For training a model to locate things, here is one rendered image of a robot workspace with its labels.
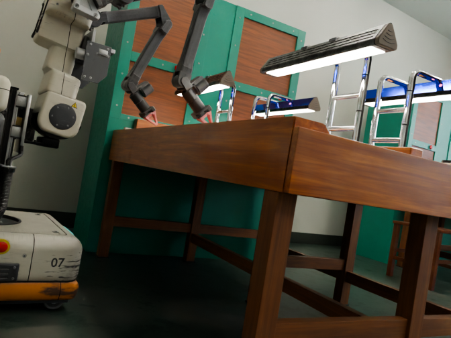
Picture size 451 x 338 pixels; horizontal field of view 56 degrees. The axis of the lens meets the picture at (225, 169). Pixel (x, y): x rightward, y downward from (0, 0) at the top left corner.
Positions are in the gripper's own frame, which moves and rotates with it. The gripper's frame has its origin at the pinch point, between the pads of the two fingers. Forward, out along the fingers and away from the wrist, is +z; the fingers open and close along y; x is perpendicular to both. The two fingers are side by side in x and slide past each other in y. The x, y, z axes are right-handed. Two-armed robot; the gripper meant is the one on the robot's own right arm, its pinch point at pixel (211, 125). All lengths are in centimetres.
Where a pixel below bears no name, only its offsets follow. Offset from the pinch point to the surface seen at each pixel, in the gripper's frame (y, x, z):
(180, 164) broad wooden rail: -28.4, 31.2, -4.4
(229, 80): 8.4, -25.2, -8.8
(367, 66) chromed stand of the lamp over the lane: -67, -34, 3
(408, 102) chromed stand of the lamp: -66, -44, 26
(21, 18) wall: 164, 3, -107
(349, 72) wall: 190, -261, 113
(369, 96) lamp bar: -33, -60, 30
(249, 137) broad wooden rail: -75, 24, -11
